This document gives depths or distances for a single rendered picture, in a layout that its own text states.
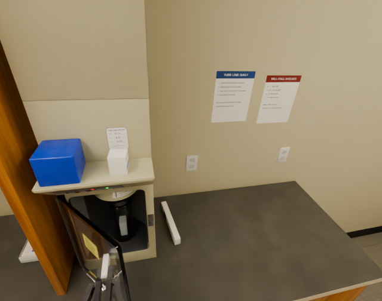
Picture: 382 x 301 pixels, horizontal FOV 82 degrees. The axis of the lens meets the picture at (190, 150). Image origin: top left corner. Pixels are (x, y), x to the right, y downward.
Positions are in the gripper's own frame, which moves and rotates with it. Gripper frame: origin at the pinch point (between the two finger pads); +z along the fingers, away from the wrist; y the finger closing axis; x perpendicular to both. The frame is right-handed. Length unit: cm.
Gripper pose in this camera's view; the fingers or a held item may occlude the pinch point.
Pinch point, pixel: (105, 268)
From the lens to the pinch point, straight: 72.9
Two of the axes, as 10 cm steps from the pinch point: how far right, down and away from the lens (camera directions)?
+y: -9.7, 0.7, -2.2
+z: -2.3, -5.2, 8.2
